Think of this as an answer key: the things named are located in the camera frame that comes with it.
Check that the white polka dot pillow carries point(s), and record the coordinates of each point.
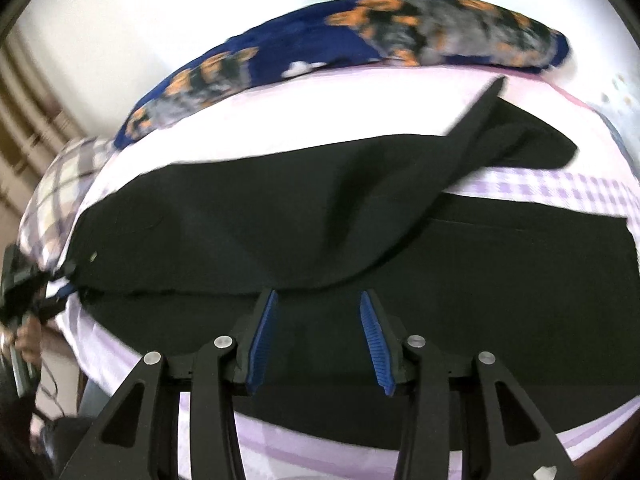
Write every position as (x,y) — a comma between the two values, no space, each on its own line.
(618,105)

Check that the rattan headboard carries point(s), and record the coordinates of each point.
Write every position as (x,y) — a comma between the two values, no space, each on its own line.
(34,124)

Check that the person's left hand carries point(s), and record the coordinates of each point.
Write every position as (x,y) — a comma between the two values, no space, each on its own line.
(25,339)

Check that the lilac checked bed sheet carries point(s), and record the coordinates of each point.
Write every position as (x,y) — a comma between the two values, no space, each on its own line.
(337,106)

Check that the beige plaid pillow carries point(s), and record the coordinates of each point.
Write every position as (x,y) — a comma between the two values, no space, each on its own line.
(49,215)

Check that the navy dog print bolster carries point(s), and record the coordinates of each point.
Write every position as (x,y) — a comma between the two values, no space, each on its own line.
(346,33)

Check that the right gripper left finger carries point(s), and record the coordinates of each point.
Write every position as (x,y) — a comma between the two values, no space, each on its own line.
(136,434)

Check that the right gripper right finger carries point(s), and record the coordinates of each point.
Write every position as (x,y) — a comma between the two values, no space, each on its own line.
(503,434)

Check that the black denim pants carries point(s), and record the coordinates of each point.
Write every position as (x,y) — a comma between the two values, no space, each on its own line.
(175,257)

